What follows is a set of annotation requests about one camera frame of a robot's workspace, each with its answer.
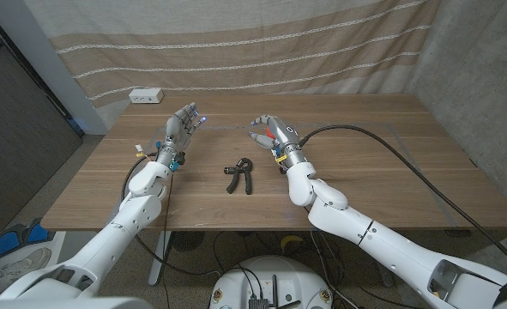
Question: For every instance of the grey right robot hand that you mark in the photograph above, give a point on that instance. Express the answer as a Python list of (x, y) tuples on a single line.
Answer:
[(285, 137)]

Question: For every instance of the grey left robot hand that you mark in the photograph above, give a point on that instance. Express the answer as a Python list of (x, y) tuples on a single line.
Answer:
[(178, 129)]

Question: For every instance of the black hand grip exerciser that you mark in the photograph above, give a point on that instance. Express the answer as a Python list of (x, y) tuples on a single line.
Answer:
[(248, 180)]

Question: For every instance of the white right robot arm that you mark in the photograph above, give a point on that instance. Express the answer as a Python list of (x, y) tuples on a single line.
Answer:
[(364, 232)]

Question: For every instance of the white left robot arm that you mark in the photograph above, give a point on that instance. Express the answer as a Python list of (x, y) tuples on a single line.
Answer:
[(128, 219)]

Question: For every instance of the white power strip box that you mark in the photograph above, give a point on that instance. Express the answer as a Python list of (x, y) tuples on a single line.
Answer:
[(146, 95)]

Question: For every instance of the beige striped backdrop cloth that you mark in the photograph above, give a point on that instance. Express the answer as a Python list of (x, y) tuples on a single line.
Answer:
[(236, 51)]

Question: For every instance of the yellow banana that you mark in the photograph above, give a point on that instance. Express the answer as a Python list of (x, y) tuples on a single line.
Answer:
[(291, 238)]

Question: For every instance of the round black floor fan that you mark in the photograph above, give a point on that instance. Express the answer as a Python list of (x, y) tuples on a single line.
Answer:
[(188, 239)]

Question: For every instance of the white table leg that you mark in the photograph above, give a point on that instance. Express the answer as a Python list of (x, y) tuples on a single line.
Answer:
[(161, 253)]

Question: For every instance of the white robot torso base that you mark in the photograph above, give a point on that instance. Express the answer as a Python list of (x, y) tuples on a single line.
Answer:
[(270, 274)]

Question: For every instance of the dark grey door panel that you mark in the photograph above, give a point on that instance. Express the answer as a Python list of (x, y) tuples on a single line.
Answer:
[(17, 141)]

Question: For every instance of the blue black slipper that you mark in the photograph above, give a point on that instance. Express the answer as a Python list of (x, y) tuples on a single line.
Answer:
[(38, 234), (6, 242)]

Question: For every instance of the white sneaker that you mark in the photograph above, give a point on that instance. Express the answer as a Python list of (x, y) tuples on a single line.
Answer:
[(25, 264)]

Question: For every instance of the white robot chest edge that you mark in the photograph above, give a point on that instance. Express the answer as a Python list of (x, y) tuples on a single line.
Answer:
[(64, 303)]

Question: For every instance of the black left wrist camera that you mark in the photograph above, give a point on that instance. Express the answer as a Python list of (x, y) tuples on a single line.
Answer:
[(179, 159)]

